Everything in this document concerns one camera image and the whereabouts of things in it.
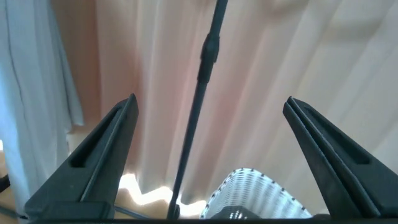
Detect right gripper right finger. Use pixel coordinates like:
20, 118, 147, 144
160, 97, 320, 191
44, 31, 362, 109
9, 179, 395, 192
282, 95, 398, 219

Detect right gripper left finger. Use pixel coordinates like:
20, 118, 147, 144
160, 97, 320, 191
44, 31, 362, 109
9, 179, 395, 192
24, 93, 140, 220

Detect black clothes rack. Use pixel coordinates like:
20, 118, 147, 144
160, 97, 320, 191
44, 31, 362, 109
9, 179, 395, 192
0, 0, 229, 220

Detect pale grey shorts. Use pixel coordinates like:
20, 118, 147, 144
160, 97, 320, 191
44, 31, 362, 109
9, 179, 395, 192
0, 0, 85, 218

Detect white laundry basket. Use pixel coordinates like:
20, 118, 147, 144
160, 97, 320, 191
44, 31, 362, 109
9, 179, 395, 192
200, 167, 313, 220

